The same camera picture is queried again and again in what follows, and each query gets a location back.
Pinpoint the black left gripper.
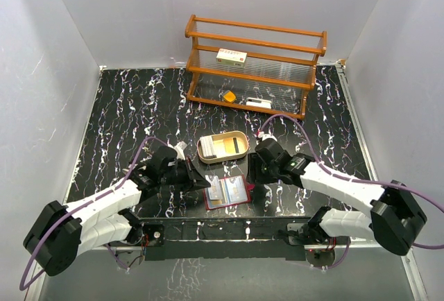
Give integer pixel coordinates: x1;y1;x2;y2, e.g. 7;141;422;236
160;156;211;193

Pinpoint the white silver credit card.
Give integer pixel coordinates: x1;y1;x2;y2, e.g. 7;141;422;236
205;175;223;200

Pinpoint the gold credit card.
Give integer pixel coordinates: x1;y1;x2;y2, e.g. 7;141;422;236
207;198;226;209

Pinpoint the beige oval card tray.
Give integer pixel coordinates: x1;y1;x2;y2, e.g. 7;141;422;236
197;130;249;164

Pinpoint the red card holder wallet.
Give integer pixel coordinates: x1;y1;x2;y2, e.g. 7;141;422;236
204;175;251;210

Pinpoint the white yellow credit card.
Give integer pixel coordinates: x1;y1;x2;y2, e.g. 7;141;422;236
225;176;248;204

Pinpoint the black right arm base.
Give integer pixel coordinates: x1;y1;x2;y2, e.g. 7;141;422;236
277;206;351;273

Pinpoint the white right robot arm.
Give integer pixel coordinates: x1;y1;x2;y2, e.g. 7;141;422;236
247;138;427;256

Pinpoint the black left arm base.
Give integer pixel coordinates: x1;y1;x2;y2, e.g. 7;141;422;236
103;210;166;274

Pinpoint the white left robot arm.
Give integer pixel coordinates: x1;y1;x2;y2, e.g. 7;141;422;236
24;146;210;276

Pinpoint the white stapler on shelf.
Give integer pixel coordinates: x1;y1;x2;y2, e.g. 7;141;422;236
246;97;272;110

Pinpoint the orange yellow small block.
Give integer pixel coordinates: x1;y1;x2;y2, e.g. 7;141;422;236
222;90;237;103

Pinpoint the orange wooden shelf rack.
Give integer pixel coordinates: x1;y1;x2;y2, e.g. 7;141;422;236
185;15;327;119

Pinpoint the white red medicine box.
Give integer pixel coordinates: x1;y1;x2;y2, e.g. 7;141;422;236
216;49;248;67

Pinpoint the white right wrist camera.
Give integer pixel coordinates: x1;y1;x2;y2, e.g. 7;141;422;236
257;131;277;143

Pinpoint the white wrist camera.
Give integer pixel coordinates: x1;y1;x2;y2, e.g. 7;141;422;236
257;131;277;143
173;141;187;160

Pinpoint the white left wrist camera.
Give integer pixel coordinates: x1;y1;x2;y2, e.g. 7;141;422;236
173;141;187;160

